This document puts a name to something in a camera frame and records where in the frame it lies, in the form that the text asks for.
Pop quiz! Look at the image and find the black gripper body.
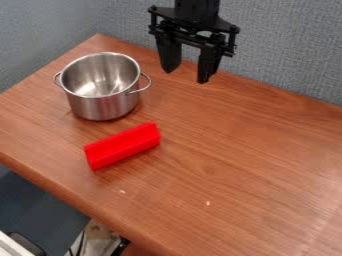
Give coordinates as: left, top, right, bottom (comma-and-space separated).
148, 0, 240, 57

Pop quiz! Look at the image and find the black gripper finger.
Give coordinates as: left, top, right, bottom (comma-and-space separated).
197, 46, 221, 84
154, 33, 181, 73

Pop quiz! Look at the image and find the stainless steel pot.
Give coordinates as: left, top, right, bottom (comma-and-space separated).
53, 52, 152, 121

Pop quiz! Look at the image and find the red rectangular block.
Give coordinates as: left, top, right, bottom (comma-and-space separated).
84, 122, 161, 171

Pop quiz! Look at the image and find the white object at corner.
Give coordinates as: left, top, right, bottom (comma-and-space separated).
0, 231, 46, 256

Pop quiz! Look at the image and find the metal table leg frame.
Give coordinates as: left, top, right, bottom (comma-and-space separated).
64, 220, 129, 256

